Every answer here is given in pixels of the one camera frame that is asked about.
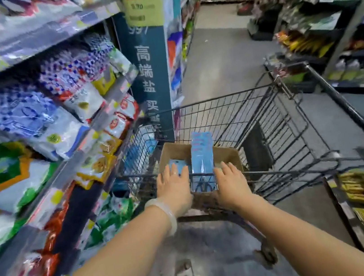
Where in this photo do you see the person's right hand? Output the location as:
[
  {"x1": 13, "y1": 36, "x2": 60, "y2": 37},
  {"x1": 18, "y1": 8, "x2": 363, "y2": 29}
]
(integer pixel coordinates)
[{"x1": 211, "y1": 158, "x2": 255, "y2": 214}]

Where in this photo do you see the person's left hand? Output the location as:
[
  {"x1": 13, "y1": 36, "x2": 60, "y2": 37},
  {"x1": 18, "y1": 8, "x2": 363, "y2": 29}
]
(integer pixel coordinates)
[{"x1": 152, "y1": 161, "x2": 197, "y2": 220}]

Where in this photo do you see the brown cardboard box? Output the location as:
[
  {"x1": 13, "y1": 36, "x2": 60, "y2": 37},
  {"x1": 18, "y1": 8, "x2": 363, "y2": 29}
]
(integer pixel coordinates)
[{"x1": 153, "y1": 131, "x2": 251, "y2": 218}]

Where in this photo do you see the person's right forearm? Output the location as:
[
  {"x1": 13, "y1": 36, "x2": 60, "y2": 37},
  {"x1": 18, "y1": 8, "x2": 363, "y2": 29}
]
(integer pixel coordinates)
[{"x1": 234, "y1": 179, "x2": 364, "y2": 276}]

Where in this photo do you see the person's left forearm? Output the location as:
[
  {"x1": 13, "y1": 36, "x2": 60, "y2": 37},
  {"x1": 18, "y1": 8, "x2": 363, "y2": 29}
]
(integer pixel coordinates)
[{"x1": 9, "y1": 202, "x2": 181, "y2": 276}]

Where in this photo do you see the small light blue packet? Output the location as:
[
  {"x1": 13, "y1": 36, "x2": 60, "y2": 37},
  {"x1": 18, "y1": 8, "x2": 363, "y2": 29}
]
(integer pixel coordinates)
[{"x1": 168, "y1": 156, "x2": 192, "y2": 178}]

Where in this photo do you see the tall light blue box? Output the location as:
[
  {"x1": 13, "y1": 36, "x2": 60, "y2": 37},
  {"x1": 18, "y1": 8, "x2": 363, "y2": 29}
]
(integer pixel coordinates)
[{"x1": 184, "y1": 129, "x2": 221, "y2": 195}]

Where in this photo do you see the row of green white packets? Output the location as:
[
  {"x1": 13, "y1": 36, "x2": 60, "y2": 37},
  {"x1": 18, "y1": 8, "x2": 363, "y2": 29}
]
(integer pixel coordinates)
[{"x1": 75, "y1": 189, "x2": 144, "y2": 251}]

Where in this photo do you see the row of yellow printed packets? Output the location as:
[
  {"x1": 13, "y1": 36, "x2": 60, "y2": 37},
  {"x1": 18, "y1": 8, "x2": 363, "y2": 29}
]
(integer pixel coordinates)
[{"x1": 68, "y1": 131, "x2": 130, "y2": 191}]

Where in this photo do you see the row of small red-label packets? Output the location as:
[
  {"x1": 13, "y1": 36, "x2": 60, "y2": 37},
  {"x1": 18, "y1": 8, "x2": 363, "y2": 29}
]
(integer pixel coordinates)
[{"x1": 99, "y1": 93, "x2": 145, "y2": 141}]

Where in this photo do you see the grey metal store shelf unit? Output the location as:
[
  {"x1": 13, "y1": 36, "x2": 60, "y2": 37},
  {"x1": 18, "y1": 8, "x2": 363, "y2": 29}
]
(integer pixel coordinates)
[{"x1": 0, "y1": 0, "x2": 176, "y2": 276}]

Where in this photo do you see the dark blue pillar sign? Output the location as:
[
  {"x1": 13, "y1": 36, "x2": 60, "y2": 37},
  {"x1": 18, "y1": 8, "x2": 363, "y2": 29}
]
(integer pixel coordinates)
[{"x1": 112, "y1": 6, "x2": 182, "y2": 147}]

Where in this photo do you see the yellow packet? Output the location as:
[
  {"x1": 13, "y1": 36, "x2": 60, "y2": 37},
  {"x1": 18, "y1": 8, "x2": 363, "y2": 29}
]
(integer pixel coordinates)
[{"x1": 89, "y1": 66, "x2": 119, "y2": 97}]

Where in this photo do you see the green white packet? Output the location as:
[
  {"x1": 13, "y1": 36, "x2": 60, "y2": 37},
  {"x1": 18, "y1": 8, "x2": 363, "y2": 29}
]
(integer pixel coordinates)
[{"x1": 107, "y1": 44, "x2": 140, "y2": 84}]

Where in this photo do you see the shelf unit with blue goods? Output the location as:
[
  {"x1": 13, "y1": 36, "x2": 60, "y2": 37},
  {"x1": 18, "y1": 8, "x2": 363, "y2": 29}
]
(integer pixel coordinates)
[{"x1": 156, "y1": 0, "x2": 218, "y2": 111}]

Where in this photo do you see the row of blue dotted bags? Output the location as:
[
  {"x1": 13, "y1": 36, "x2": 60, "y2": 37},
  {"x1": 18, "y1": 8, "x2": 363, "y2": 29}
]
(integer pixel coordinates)
[{"x1": 0, "y1": 31, "x2": 130, "y2": 171}]

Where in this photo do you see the row of yellow snack packets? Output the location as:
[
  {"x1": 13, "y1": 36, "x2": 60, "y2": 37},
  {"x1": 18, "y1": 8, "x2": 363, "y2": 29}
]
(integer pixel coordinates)
[{"x1": 275, "y1": 23, "x2": 338, "y2": 64}]

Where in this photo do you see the row of green orange bags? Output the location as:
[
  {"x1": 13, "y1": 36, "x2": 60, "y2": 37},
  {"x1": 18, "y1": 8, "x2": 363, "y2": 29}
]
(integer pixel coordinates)
[{"x1": 0, "y1": 128, "x2": 74, "y2": 273}]

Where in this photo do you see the yellow-green hanging sign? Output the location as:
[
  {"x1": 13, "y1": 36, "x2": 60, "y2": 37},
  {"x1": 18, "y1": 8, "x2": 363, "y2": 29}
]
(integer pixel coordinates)
[{"x1": 121, "y1": 0, "x2": 169, "y2": 32}]

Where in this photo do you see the row of colourful white packets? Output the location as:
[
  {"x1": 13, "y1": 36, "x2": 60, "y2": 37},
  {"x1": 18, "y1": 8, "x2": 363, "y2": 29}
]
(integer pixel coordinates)
[{"x1": 0, "y1": 0, "x2": 119, "y2": 48}]

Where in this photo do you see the clear plastic bracelet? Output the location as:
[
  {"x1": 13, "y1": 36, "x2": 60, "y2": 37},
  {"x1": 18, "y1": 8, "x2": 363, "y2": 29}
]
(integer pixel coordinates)
[{"x1": 143, "y1": 195, "x2": 180, "y2": 240}]

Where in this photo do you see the metal wire shopping cart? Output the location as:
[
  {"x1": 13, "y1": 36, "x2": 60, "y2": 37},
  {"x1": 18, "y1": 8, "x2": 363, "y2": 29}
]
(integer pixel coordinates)
[{"x1": 98, "y1": 53, "x2": 364, "y2": 276}]

